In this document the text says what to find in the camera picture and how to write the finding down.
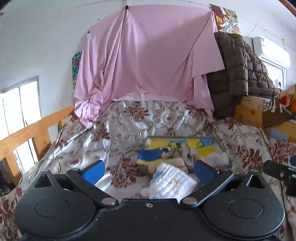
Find grey linen drawstring pouch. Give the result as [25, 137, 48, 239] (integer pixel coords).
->
[161, 146, 198, 167]

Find grey tray with colourful liner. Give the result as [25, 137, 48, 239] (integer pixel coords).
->
[141, 136, 229, 175]

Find white quilted baby cloth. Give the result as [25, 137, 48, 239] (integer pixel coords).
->
[140, 163, 197, 202]

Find floral satin bedspread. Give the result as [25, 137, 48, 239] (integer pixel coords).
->
[1, 101, 295, 240]

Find brown pillow with white letters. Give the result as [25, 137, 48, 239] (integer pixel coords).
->
[262, 98, 293, 128]

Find wooden side railing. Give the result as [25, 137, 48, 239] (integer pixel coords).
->
[1, 106, 74, 185]

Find blue yellow sponge cloth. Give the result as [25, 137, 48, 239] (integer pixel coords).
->
[136, 147, 170, 175]

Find colourful cartoon blanket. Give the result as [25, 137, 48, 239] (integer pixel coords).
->
[279, 84, 296, 115]

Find brown quilted jacket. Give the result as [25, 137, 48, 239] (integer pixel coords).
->
[207, 31, 280, 118]

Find white air conditioner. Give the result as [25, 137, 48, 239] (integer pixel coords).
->
[252, 36, 291, 69]

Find pink draped sheet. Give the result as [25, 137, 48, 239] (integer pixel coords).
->
[74, 4, 225, 128]

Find teal patterned wall poster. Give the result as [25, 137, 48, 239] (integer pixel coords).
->
[72, 51, 82, 89]

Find cartoon wall poster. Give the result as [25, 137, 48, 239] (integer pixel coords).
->
[210, 4, 241, 35]

